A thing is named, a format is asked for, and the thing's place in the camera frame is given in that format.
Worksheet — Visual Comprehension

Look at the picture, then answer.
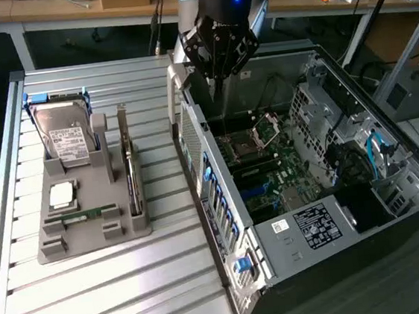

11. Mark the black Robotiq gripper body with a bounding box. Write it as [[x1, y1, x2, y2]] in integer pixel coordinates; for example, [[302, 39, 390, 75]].
[[195, 0, 261, 54]]

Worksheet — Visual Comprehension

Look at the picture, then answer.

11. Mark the expansion card with bracket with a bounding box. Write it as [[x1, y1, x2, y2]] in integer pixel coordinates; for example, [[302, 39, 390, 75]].
[[116, 102, 145, 217]]

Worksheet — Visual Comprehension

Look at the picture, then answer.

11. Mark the cluttered wooden desk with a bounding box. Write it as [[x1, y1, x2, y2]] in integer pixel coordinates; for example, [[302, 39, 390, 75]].
[[263, 0, 419, 76]]

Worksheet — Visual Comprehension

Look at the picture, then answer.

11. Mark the metal socket cover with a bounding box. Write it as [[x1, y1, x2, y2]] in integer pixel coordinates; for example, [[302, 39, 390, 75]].
[[250, 110, 283, 149]]

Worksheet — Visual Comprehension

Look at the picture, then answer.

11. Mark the metal disk bay cage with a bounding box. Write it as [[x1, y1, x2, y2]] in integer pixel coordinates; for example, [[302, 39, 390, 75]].
[[286, 78, 349, 164]]

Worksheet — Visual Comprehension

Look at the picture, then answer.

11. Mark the CPU socket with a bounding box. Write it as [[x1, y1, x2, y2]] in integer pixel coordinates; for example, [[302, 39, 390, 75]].
[[224, 131, 267, 166]]

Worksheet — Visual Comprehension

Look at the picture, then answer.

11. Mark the green motherboard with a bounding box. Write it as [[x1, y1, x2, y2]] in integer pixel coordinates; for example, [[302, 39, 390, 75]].
[[211, 106, 330, 219]]

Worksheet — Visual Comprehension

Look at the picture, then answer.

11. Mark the blue expansion slot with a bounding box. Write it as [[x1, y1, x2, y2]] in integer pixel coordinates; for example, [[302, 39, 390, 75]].
[[241, 180, 274, 204]]

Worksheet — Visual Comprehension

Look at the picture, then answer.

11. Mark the hard disk drive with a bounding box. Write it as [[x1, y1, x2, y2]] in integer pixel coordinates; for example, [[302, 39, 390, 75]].
[[22, 86, 101, 173]]

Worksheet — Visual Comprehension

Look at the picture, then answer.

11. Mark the grey computer tower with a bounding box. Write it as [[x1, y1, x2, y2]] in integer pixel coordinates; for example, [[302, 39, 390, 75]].
[[371, 63, 419, 125]]

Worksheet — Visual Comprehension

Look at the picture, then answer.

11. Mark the grey parts rack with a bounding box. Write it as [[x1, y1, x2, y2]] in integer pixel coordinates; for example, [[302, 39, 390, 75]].
[[22, 107, 157, 266]]

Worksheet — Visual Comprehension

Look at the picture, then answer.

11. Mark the silver CPU chip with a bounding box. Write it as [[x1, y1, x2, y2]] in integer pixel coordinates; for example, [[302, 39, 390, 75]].
[[46, 181, 79, 212]]

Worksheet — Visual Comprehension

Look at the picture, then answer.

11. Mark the black fan shroud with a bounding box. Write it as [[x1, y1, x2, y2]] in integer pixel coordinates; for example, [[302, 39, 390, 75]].
[[332, 181, 390, 236]]

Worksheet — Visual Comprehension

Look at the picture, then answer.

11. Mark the green RAM stick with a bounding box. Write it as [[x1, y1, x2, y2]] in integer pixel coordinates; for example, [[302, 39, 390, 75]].
[[45, 206, 119, 226]]

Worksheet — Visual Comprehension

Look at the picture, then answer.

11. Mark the grey power supply unit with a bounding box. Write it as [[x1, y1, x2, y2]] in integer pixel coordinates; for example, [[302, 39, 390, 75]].
[[251, 196, 361, 283]]

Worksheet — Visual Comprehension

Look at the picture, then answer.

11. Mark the blue case latch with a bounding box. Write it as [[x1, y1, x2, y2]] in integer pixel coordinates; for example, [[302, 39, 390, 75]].
[[232, 257, 253, 275]]

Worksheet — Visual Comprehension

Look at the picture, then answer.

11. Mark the black open PC case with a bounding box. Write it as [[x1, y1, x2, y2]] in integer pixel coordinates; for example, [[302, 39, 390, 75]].
[[163, 28, 419, 314]]

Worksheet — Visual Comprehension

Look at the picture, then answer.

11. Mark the black looped case cable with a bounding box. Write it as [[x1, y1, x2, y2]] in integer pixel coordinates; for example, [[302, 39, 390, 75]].
[[260, 72, 297, 113]]

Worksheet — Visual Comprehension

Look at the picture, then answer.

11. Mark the grey case stop bracket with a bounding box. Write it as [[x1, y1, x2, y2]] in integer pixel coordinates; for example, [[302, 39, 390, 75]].
[[162, 62, 195, 127]]

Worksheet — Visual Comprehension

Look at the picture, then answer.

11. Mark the light grey network cable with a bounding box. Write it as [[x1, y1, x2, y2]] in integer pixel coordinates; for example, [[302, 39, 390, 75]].
[[59, 0, 100, 11]]

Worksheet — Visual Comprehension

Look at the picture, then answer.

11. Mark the blue SATA wire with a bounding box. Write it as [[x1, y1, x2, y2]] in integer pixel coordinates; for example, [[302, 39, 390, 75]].
[[364, 128, 392, 182]]

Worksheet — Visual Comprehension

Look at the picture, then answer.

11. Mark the grey flat wire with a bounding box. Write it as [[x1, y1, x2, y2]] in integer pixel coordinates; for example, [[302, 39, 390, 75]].
[[368, 166, 410, 190]]

